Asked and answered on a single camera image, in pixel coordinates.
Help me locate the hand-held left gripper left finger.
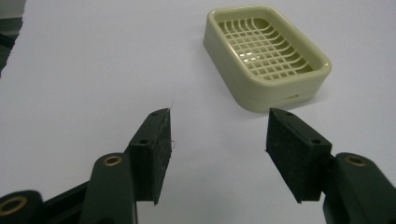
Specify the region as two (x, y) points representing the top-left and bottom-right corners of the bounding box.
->
(78, 107), (173, 224)

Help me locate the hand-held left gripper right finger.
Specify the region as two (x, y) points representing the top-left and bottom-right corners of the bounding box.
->
(265, 107), (396, 224)

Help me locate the pale green soap dish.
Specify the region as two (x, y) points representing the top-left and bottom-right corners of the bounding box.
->
(203, 4), (332, 114)

